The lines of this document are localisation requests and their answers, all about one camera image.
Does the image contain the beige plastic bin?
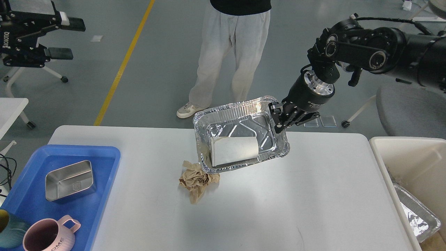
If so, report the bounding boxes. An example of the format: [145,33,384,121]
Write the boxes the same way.
[369,137,445,251]

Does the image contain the clear floor plate right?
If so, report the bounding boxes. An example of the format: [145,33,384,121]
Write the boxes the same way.
[320,115,337,128]

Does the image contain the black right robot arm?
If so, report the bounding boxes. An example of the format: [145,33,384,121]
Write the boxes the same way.
[269,14,445,134]

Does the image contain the black cables at left edge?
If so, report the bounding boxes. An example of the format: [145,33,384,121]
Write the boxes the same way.
[0,154,17,190]

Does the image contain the white chair left background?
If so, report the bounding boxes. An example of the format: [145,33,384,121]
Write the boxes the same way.
[1,66,69,98]

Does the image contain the crumpled brown paper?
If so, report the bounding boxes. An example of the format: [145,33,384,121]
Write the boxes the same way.
[179,160,220,204]

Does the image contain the pink ribbed HOME mug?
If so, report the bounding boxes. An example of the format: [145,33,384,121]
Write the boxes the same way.
[22,215,81,251]

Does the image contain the aluminium foil tray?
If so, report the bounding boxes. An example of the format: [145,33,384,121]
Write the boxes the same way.
[193,96,290,174]

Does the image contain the white paper cup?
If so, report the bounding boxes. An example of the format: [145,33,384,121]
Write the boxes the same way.
[210,136,259,167]

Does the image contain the white side table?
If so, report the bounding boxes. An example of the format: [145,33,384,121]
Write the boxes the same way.
[0,98,36,138]

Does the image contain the stainless steel rectangular box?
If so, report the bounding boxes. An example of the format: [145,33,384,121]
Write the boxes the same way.
[45,160,96,204]

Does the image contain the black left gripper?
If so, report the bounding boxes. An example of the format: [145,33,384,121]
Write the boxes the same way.
[1,0,86,67]

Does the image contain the white chair legs top right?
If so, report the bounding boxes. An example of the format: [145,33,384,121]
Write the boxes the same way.
[402,0,446,22]

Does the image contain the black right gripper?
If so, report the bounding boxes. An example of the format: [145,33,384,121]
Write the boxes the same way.
[269,70,335,134]

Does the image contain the person in white trousers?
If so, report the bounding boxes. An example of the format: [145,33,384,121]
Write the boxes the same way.
[176,0,272,119]

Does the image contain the clear floor plate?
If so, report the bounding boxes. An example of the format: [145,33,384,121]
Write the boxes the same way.
[303,118,319,128]
[320,115,337,128]

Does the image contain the blue plastic tray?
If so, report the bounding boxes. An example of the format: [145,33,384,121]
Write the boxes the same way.
[1,145,121,251]

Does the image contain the clear floor plate left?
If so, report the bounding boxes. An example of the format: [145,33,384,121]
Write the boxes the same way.
[303,118,319,128]

